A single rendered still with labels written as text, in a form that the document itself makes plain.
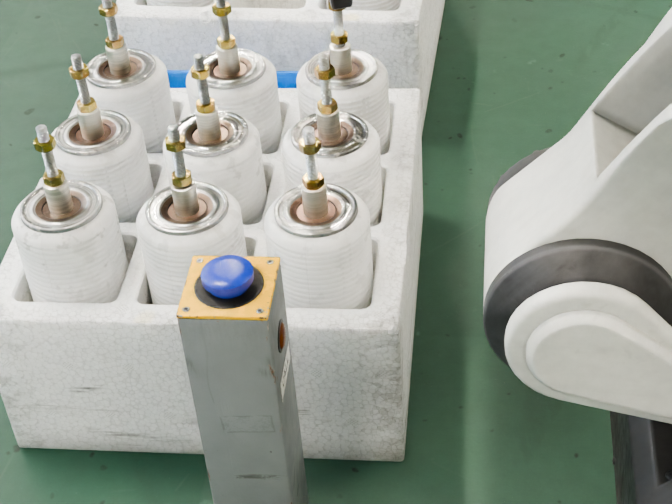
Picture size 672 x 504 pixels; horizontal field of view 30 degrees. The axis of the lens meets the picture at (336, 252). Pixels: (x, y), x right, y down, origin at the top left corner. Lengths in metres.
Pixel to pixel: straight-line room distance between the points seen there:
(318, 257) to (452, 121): 0.61
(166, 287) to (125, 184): 0.14
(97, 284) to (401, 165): 0.34
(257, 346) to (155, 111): 0.46
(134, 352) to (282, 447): 0.21
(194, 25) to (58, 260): 0.52
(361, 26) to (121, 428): 0.59
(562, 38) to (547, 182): 0.92
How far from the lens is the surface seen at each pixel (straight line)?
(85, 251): 1.16
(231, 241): 1.13
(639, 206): 0.89
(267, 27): 1.57
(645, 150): 0.86
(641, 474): 1.01
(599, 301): 0.89
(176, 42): 1.61
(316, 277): 1.11
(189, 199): 1.13
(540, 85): 1.75
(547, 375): 0.92
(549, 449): 1.25
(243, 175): 1.22
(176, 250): 1.12
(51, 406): 1.26
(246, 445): 1.04
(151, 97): 1.34
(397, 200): 1.25
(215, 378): 0.99
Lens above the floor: 0.95
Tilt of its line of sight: 40 degrees down
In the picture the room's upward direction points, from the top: 5 degrees counter-clockwise
